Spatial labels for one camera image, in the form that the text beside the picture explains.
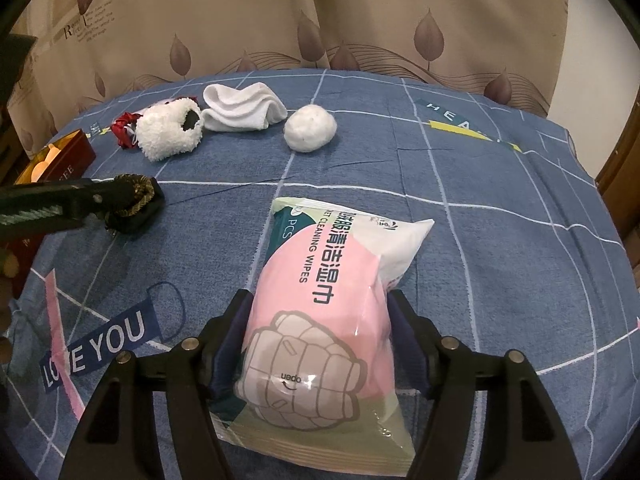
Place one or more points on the white sock ball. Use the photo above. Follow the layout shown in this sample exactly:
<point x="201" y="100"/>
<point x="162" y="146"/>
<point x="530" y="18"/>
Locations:
<point x="310" y="130"/>

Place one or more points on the person's left hand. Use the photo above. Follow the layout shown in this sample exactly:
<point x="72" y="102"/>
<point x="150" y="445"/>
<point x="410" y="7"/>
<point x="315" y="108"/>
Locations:
<point x="6" y="305"/>

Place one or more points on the beige leaf print curtain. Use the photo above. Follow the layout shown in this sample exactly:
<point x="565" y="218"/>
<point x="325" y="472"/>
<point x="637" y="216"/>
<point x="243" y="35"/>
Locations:
<point x="350" y="10"/>

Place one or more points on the pink wet wipes packet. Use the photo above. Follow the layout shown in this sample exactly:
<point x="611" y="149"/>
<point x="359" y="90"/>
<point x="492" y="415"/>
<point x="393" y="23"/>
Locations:
<point x="320" y="310"/>

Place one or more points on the blue checked blanket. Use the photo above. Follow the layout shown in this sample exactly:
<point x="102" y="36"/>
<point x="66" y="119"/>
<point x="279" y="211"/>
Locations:
<point x="500" y="260"/>

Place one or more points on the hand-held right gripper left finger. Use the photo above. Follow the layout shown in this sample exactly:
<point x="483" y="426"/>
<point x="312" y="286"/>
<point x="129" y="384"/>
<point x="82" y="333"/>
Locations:
<point x="226" y="355"/>

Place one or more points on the red tin box gold inside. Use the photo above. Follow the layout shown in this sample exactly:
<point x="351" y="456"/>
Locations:
<point x="75" y="155"/>

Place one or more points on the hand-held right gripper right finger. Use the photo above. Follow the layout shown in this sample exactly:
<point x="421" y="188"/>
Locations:
<point x="407" y="340"/>

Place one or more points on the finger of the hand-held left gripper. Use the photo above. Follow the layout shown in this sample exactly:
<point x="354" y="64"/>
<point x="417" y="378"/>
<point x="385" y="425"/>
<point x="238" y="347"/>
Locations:
<point x="135" y="225"/>
<point x="75" y="191"/>

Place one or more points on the dark camouflage sock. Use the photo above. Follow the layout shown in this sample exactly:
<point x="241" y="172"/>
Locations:
<point x="135" y="200"/>

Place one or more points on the red and white cloth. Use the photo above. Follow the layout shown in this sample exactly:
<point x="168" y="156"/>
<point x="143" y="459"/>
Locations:
<point x="120" y="130"/>

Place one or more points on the white fluffy sock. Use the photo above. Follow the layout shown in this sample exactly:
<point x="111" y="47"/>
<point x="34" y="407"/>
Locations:
<point x="165" y="132"/>

